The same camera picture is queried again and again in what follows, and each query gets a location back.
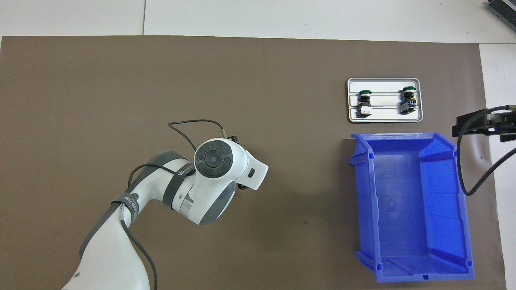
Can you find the brown table mat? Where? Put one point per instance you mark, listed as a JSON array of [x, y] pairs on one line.
[[121, 80]]

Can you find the grey metal tray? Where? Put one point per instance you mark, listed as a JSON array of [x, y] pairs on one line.
[[385, 112]]

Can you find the green push button switch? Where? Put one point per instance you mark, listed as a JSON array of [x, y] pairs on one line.
[[408, 102], [365, 104]]

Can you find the blue plastic storage bin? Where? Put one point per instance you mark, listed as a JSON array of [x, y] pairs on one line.
[[403, 201]]

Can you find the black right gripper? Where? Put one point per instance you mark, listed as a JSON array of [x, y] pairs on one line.
[[506, 125]]

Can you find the dark grey ribbed device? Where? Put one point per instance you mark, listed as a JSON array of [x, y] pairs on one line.
[[506, 8]]

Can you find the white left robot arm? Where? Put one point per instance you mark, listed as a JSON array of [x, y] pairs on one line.
[[121, 249]]

